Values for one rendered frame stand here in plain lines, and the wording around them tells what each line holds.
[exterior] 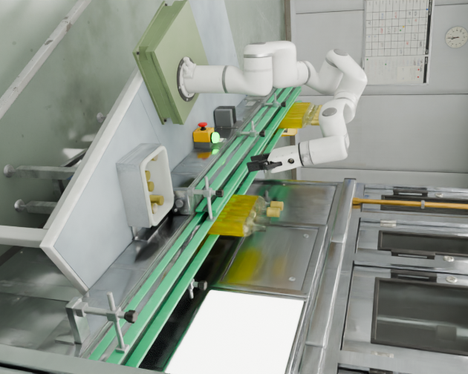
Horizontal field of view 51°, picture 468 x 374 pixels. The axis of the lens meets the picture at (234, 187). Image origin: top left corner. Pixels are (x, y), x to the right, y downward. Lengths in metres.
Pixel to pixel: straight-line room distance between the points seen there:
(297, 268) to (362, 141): 6.22
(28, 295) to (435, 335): 1.34
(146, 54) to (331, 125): 0.62
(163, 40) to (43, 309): 0.98
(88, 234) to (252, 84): 0.71
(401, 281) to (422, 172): 6.34
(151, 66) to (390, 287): 1.07
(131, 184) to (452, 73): 6.46
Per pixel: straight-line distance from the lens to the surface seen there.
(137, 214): 1.58
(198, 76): 1.73
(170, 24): 1.72
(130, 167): 1.51
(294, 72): 1.74
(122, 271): 1.51
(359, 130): 7.82
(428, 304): 1.70
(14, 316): 1.85
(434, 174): 8.08
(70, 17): 2.36
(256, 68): 1.64
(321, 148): 1.47
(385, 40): 7.47
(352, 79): 1.72
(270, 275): 1.71
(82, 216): 1.41
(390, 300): 1.69
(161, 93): 1.71
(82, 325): 1.27
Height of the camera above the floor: 1.54
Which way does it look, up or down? 17 degrees down
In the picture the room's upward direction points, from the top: 93 degrees clockwise
